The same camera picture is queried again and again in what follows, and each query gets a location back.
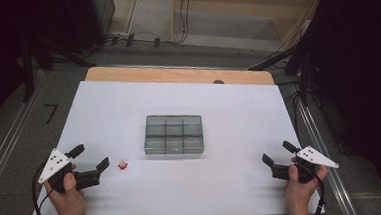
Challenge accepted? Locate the black curtain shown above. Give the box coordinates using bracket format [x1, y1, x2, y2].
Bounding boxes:
[305, 0, 381, 215]

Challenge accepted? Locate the metal floor rail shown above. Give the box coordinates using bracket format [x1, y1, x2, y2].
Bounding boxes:
[289, 78, 359, 215]
[0, 69, 53, 207]

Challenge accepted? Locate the person's left hand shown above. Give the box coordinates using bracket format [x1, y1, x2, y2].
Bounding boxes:
[42, 162, 87, 215]

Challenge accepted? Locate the wooden table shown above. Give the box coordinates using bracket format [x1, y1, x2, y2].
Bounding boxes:
[84, 55, 275, 97]

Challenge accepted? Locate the white power strip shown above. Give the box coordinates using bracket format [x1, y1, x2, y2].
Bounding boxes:
[107, 31, 132, 42]

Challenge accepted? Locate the white table board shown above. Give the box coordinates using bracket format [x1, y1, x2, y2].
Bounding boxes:
[21, 67, 326, 215]

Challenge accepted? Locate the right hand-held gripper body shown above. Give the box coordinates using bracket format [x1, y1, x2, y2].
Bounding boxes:
[270, 144, 340, 186]

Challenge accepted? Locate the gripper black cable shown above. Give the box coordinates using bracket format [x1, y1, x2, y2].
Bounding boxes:
[310, 165, 328, 215]
[30, 160, 58, 215]

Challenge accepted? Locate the dark cabinet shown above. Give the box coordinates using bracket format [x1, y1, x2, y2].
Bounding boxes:
[65, 0, 119, 53]

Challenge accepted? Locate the person's right hand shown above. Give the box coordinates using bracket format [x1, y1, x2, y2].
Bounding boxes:
[282, 154, 331, 213]

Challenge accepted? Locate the clear plastic compartment box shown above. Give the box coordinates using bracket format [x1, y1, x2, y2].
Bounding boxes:
[142, 112, 205, 158]

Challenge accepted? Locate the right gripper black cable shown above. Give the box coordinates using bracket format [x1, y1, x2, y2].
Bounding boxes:
[310, 165, 328, 215]

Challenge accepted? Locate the black metal stand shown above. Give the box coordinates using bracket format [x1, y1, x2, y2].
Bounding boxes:
[16, 32, 100, 104]
[246, 43, 323, 110]

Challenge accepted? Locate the light wooden frame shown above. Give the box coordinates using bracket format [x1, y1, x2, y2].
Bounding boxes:
[170, 0, 329, 57]

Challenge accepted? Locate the hanging black cable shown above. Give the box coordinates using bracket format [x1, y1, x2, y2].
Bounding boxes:
[171, 0, 196, 45]

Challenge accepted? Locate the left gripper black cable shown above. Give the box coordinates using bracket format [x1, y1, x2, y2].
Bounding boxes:
[30, 160, 58, 215]

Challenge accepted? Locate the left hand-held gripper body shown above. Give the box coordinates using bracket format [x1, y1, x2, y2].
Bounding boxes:
[36, 145, 101, 195]

